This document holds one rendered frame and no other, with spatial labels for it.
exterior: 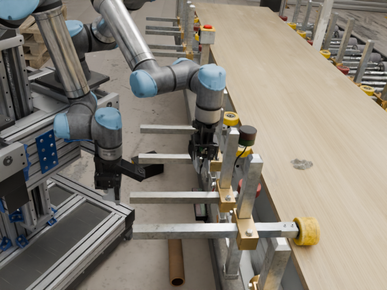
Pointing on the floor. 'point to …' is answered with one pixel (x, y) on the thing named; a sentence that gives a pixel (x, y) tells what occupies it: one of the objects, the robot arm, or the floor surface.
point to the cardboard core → (175, 262)
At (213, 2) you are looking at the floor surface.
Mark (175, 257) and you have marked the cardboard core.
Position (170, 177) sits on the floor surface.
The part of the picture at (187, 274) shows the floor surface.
